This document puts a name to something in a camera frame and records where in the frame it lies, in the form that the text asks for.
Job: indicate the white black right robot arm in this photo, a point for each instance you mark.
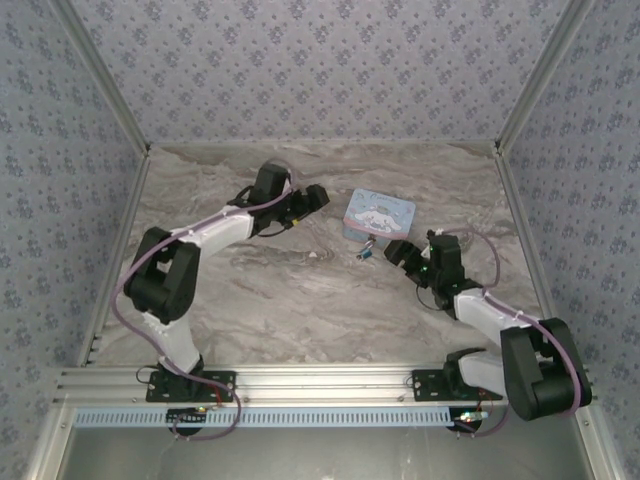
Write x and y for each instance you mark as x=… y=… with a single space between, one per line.
x=530 y=370

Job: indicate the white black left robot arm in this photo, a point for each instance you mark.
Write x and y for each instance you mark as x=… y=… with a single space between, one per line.
x=170 y=280

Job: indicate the blue cartoon dog tin box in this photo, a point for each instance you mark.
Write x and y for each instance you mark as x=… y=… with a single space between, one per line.
x=380 y=210

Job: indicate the small circuit board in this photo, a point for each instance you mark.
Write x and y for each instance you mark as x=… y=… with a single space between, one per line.
x=187 y=415
x=470 y=417

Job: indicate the aluminium table side rail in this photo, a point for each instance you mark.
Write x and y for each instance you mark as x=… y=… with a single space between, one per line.
x=525 y=240
x=117 y=255

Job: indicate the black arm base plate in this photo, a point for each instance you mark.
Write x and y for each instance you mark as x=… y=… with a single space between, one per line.
x=165 y=390
x=430 y=385

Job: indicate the long aluminium mounting rail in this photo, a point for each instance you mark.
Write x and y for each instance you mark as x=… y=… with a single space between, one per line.
x=320 y=382

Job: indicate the aluminium frame post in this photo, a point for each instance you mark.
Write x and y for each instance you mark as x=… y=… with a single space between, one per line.
x=105 y=80
x=540 y=80

